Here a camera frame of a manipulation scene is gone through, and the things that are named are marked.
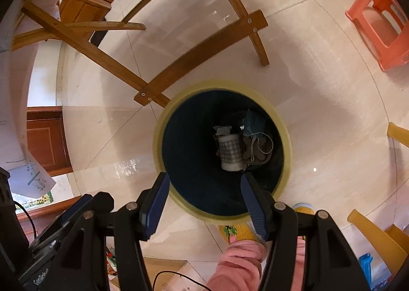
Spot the white patterned cup trash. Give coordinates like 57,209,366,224
218,134,244,172

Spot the blue face mask trash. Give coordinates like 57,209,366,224
241,110,274,166

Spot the wooden table frame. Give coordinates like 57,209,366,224
11,0,269,107

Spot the pink trouser leg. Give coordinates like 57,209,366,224
206,236,306,291

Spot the orange plastic stool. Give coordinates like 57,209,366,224
345,0,408,72

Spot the yellow slipper right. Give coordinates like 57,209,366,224
218,202,315,245

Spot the yellow plastic chair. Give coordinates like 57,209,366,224
347,122,408,276

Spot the yellow round trash bin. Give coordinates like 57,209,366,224
153,80,292,224

